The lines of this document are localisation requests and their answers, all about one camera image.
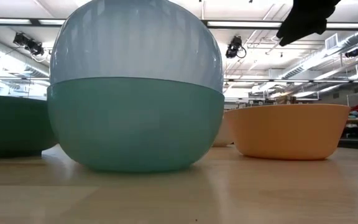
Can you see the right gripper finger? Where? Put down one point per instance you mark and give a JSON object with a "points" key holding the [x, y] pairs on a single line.
{"points": [[300, 28]]}

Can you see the orange bowl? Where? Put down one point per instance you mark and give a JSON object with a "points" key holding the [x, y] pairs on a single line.
{"points": [[291, 133]]}

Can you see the cream white bowl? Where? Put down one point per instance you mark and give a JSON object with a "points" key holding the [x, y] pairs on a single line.
{"points": [[224, 133]]}

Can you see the light blue bowl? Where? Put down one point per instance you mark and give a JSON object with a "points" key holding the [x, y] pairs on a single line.
{"points": [[135, 46]]}

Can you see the teal bowl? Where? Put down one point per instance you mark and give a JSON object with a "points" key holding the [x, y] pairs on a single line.
{"points": [[135, 130]]}

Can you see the dark green bowl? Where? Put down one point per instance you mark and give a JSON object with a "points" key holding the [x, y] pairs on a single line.
{"points": [[11, 124]]}

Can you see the white ceiling vent grille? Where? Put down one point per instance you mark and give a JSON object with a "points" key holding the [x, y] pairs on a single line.
{"points": [[331, 42]]}

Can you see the long ceiling light fixture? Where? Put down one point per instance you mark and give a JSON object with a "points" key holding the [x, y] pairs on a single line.
{"points": [[244, 24], [8, 21]]}

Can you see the small black ceiling device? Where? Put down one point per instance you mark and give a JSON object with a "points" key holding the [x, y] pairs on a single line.
{"points": [[352, 53]]}

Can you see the black ceiling spotlight cluster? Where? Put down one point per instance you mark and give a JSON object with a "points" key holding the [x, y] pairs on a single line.
{"points": [[30, 45]]}

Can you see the silver ventilation duct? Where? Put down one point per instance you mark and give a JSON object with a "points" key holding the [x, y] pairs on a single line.
{"points": [[353, 39], [11, 59]]}

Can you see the black ceiling camera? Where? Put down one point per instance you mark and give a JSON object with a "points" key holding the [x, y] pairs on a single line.
{"points": [[234, 46]]}

